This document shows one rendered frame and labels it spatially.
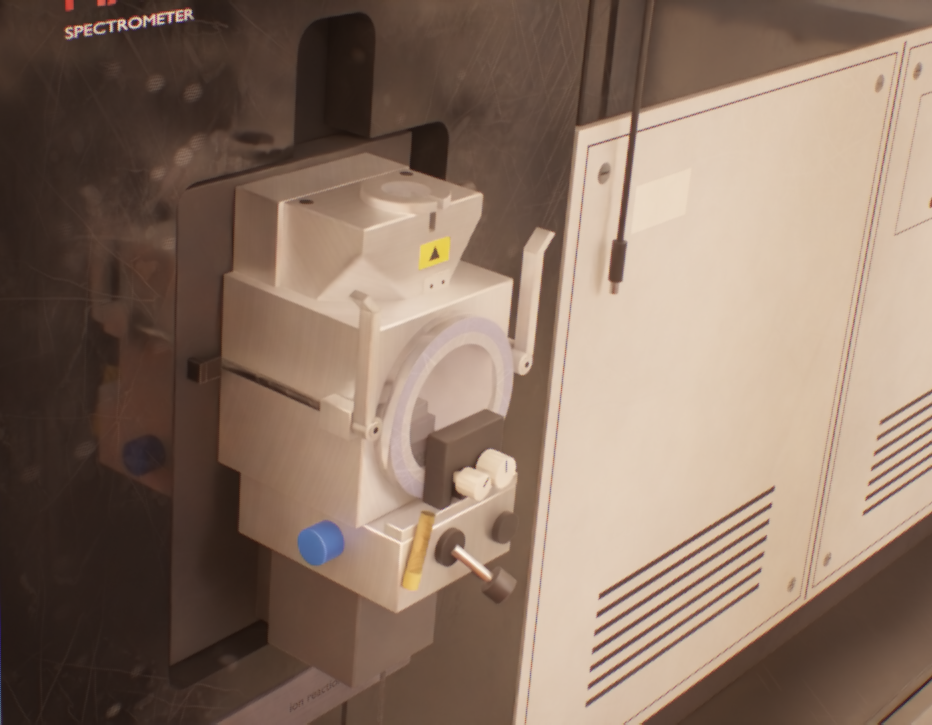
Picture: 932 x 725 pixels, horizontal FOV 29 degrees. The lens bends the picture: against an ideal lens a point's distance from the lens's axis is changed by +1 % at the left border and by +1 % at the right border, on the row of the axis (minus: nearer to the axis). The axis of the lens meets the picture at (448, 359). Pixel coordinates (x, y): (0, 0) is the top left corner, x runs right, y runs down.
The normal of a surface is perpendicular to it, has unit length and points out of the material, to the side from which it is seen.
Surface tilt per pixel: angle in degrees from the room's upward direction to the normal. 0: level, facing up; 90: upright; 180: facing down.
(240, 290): 90
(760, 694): 0
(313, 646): 90
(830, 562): 90
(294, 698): 90
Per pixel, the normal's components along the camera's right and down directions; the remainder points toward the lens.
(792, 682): 0.07, -0.91
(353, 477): -0.64, 0.26
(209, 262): 0.77, 0.30
